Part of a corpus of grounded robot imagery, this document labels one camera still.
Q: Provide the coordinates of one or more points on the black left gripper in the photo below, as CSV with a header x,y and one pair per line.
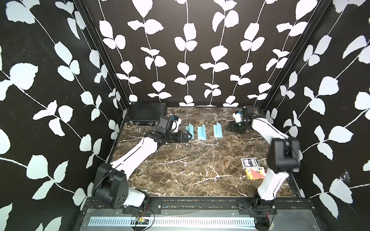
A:
x,y
179,139

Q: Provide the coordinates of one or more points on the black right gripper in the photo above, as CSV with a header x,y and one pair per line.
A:
x,y
233,127

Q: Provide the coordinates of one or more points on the pale blue square paper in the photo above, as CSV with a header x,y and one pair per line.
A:
x,y
190,129

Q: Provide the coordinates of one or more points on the light blue square paper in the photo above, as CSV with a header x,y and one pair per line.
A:
x,y
202,132

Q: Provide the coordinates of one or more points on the white square paper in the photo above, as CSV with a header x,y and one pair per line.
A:
x,y
218,130

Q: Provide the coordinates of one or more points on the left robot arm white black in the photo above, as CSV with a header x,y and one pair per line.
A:
x,y
111,179

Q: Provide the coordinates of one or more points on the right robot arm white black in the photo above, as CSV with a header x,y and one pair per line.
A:
x,y
283,154

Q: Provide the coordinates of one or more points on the black playing card box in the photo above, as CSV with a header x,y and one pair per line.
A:
x,y
249,162

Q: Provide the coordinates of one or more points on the black aluminium briefcase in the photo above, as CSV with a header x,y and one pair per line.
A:
x,y
145,113

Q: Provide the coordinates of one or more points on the yellow red card box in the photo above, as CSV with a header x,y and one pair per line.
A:
x,y
255,173

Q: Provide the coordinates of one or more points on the small circuit board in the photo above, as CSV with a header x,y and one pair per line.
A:
x,y
140,221

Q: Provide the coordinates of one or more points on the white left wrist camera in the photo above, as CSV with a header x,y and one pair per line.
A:
x,y
176,122

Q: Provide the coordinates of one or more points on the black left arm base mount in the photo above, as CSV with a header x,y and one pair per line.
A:
x,y
151,204

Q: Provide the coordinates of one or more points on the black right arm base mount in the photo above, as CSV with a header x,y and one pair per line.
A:
x,y
256,208

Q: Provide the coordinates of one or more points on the white perforated cable duct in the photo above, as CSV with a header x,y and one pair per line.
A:
x,y
183,222

